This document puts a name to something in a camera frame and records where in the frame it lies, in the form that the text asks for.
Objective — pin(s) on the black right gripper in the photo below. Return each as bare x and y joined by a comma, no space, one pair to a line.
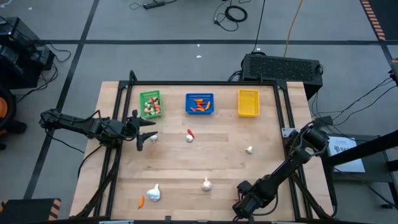
247,203

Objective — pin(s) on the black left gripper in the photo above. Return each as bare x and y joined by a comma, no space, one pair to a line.
133,129

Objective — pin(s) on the large cream toy garlic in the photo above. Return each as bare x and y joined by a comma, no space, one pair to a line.
206,185

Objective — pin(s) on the orange toy carrot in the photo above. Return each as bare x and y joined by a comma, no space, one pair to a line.
198,100
141,202
207,105

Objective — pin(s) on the large white toy garlic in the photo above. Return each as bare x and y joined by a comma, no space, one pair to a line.
154,194

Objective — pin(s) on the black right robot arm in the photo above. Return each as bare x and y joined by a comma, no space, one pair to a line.
286,171

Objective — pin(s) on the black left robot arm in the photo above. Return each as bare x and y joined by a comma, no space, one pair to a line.
87,126

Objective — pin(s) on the green plastic basket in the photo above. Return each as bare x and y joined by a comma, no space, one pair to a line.
141,95

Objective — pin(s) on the blue plastic basket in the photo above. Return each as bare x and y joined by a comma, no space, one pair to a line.
199,96

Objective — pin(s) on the yellow plastic basket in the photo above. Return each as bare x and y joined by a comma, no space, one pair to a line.
248,102

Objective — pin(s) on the white paper sheet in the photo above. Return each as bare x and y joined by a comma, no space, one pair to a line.
345,155

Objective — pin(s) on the black metal side cart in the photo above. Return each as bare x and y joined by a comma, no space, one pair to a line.
357,177

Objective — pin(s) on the black power strip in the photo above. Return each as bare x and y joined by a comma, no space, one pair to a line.
154,4

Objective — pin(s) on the black metal beam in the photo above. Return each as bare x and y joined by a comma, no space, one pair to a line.
363,149

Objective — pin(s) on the black computer case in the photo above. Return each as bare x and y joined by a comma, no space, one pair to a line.
281,70

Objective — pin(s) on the black box yellow stripes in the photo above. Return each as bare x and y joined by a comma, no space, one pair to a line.
28,211

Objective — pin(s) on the black equipment stack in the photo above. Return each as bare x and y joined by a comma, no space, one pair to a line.
18,62

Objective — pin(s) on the black and orange machine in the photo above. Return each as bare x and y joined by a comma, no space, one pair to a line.
3,109

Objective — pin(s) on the black metal table frame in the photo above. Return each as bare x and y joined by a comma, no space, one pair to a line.
202,83

